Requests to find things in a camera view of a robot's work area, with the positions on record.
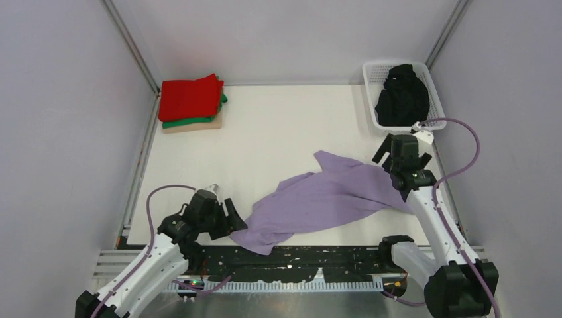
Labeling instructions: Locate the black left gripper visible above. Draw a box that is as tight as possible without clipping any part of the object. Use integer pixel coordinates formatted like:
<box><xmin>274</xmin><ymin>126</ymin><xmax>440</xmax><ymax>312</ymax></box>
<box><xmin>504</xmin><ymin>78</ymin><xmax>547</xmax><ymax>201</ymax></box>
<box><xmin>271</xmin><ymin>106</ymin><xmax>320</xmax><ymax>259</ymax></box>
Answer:
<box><xmin>199</xmin><ymin>199</ymin><xmax>246</xmax><ymax>240</ymax></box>

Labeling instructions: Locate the lavender t-shirt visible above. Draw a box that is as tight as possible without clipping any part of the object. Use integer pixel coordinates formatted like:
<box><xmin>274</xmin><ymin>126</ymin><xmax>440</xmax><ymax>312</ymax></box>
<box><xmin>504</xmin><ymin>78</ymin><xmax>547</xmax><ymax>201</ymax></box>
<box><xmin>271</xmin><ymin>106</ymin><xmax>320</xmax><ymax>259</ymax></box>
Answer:
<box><xmin>230</xmin><ymin>151</ymin><xmax>411</xmax><ymax>255</ymax></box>

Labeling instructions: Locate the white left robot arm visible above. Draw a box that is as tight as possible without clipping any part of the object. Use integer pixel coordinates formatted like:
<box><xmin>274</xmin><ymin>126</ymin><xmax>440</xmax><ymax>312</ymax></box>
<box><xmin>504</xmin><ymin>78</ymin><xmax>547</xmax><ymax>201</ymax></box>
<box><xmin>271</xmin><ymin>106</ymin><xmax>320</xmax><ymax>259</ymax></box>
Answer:
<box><xmin>74</xmin><ymin>189</ymin><xmax>247</xmax><ymax>317</ymax></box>

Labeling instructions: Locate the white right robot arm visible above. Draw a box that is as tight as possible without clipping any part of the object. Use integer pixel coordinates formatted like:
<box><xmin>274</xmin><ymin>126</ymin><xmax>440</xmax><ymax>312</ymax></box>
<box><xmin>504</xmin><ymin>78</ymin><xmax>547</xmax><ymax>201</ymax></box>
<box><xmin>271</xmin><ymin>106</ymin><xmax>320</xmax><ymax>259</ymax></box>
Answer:
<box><xmin>372</xmin><ymin>132</ymin><xmax>499</xmax><ymax>317</ymax></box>

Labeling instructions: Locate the black t-shirt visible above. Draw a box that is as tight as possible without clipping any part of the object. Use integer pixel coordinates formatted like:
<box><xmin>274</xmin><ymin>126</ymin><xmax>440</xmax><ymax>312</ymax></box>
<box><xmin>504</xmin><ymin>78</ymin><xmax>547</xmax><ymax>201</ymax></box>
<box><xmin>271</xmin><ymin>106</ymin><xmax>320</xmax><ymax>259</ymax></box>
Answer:
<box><xmin>374</xmin><ymin>64</ymin><xmax>430</xmax><ymax>127</ymax></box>

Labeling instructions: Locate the white plastic basket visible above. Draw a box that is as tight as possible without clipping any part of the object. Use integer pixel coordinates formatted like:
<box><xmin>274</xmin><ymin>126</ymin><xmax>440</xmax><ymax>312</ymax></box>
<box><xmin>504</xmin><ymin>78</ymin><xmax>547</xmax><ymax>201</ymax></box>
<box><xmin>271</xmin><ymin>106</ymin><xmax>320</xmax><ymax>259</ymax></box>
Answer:
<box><xmin>362</xmin><ymin>60</ymin><xmax>447</xmax><ymax>136</ymax></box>

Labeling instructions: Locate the beige folded t-shirt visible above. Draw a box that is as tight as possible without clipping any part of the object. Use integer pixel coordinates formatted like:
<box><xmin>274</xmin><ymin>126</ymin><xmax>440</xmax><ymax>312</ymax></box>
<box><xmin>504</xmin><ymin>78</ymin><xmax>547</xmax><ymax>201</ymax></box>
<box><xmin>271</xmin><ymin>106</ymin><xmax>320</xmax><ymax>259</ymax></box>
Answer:
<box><xmin>162</xmin><ymin>112</ymin><xmax>223</xmax><ymax>134</ymax></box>

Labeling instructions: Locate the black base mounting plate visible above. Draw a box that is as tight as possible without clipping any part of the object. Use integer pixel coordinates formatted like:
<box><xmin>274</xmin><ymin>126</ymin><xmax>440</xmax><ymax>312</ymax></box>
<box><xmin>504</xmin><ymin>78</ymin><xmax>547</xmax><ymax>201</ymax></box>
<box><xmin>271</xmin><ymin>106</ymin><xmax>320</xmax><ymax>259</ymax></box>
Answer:
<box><xmin>185</xmin><ymin>246</ymin><xmax>405</xmax><ymax>283</ymax></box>

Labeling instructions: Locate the green folded t-shirt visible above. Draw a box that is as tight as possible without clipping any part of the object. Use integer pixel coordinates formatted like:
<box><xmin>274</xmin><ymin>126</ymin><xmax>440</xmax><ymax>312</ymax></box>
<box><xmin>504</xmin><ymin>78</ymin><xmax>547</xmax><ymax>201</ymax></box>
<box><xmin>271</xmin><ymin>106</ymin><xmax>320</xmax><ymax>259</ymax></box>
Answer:
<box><xmin>162</xmin><ymin>93</ymin><xmax>228</xmax><ymax>128</ymax></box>

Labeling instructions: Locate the red folded t-shirt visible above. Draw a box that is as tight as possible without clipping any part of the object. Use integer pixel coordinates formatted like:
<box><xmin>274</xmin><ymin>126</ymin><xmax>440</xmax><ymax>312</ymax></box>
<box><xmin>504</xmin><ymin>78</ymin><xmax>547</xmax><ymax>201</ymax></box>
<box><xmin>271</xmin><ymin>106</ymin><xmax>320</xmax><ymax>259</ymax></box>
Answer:
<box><xmin>158</xmin><ymin>74</ymin><xmax>224</xmax><ymax>122</ymax></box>

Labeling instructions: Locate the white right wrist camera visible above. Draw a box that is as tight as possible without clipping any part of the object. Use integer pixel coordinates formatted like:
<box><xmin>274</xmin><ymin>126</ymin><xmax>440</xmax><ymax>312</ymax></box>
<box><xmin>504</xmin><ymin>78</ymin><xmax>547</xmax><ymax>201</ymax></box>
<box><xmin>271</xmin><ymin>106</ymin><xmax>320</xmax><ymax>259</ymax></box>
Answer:
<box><xmin>410</xmin><ymin>122</ymin><xmax>435</xmax><ymax>146</ymax></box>

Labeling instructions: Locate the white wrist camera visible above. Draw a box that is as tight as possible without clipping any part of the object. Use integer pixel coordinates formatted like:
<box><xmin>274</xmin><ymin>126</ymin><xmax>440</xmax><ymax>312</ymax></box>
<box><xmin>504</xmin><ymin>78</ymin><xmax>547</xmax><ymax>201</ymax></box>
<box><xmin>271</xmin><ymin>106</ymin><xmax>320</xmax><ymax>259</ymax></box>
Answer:
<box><xmin>204</xmin><ymin>184</ymin><xmax>220</xmax><ymax>197</ymax></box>
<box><xmin>410</xmin><ymin>122</ymin><xmax>435</xmax><ymax>146</ymax></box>

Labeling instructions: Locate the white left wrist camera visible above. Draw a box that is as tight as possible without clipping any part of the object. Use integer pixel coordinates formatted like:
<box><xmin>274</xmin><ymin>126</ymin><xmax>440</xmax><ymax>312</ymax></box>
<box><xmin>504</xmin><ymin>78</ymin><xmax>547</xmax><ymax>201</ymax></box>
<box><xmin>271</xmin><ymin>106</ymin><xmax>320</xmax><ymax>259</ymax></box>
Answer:
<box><xmin>204</xmin><ymin>184</ymin><xmax>220</xmax><ymax>197</ymax></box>

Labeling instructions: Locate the white slotted cable duct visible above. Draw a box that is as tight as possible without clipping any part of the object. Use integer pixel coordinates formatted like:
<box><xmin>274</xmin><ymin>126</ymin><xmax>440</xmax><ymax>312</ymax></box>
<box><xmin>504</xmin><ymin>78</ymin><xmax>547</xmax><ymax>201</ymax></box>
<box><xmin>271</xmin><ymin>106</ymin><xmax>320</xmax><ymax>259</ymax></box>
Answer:
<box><xmin>158</xmin><ymin>279</ymin><xmax>384</xmax><ymax>294</ymax></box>

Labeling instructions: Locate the aluminium front rail frame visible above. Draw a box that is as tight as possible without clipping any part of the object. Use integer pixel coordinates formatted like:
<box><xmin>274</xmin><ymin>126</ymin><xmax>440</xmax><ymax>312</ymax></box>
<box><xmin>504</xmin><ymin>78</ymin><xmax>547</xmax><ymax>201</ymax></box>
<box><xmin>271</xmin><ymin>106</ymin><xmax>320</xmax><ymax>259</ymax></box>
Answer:
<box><xmin>92</xmin><ymin>246</ymin><xmax>488</xmax><ymax>280</ymax></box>

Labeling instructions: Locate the right aluminium corner post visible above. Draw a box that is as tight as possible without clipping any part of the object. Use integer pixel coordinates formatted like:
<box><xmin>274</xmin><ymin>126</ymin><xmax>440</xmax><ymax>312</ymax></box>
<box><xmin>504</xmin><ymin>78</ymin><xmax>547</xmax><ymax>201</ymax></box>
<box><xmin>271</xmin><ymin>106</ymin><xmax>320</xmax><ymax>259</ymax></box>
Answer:
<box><xmin>425</xmin><ymin>0</ymin><xmax>473</xmax><ymax>69</ymax></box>

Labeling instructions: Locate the aluminium corner post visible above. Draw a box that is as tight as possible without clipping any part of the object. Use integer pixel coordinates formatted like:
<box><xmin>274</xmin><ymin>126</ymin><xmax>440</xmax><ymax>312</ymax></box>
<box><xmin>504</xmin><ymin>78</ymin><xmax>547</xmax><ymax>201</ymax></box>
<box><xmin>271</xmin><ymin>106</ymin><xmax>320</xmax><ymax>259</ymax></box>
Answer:
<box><xmin>100</xmin><ymin>0</ymin><xmax>160</xmax><ymax>94</ymax></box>
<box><xmin>425</xmin><ymin>0</ymin><xmax>473</xmax><ymax>69</ymax></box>

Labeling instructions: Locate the left aluminium corner post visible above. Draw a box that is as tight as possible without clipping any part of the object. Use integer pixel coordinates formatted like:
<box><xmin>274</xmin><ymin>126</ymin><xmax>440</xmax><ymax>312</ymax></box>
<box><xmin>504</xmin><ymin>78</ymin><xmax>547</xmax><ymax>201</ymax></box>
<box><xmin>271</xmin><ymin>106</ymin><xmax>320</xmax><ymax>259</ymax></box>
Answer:
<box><xmin>100</xmin><ymin>0</ymin><xmax>160</xmax><ymax>94</ymax></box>

